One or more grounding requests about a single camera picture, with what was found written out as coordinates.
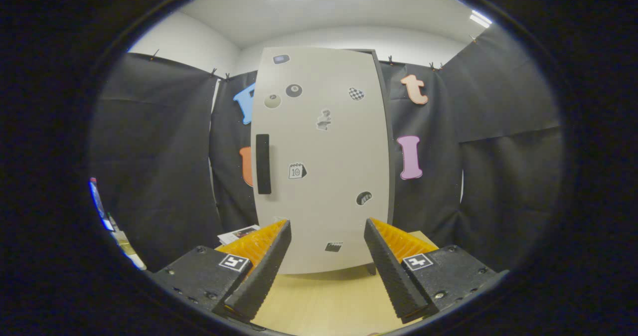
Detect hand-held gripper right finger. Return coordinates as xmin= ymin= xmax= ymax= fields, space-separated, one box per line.
xmin=363 ymin=217 xmax=510 ymax=325

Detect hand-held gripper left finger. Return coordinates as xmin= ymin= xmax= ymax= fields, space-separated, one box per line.
xmin=150 ymin=219 xmax=293 ymax=323

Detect white shoe cabinet door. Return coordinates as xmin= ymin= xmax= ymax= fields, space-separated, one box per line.
xmin=250 ymin=47 xmax=390 ymax=275

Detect black door handle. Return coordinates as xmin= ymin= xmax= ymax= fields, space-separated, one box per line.
xmin=255 ymin=134 xmax=272 ymax=195

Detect small ceiling light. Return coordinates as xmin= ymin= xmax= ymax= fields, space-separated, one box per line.
xmin=470 ymin=9 xmax=494 ymax=29

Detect black backdrop cloth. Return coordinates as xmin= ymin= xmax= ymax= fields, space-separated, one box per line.
xmin=90 ymin=24 xmax=566 ymax=272

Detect white book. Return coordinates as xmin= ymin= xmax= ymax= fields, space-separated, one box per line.
xmin=217 ymin=224 xmax=261 ymax=245

